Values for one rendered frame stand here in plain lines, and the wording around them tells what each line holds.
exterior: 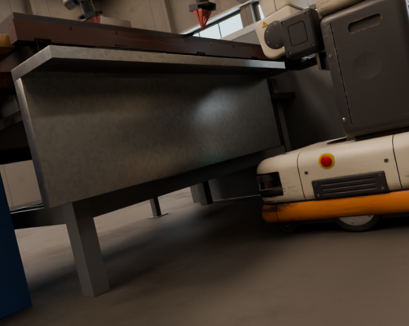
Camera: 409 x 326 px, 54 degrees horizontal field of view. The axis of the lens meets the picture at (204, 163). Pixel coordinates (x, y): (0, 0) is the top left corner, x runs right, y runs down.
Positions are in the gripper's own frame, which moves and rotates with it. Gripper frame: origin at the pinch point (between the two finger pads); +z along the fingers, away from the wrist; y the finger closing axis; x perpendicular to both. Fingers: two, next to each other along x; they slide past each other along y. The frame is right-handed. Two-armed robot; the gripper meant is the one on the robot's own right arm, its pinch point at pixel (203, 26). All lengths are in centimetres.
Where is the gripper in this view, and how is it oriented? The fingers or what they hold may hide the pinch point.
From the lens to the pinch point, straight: 178.7
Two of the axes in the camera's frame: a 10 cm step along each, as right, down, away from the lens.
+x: 6.1, -1.5, 7.8
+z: 0.2, 9.9, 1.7
